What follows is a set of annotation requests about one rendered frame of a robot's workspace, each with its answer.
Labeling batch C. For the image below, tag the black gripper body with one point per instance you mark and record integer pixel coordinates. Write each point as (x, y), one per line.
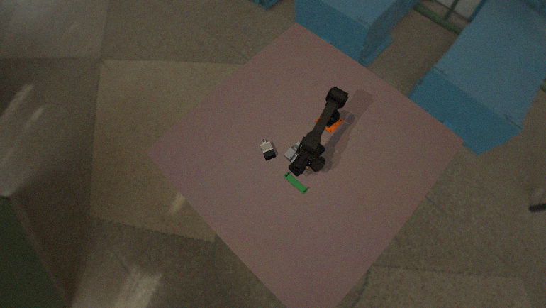
(322, 150)

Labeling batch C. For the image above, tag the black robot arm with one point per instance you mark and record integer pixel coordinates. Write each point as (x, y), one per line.
(335, 99)

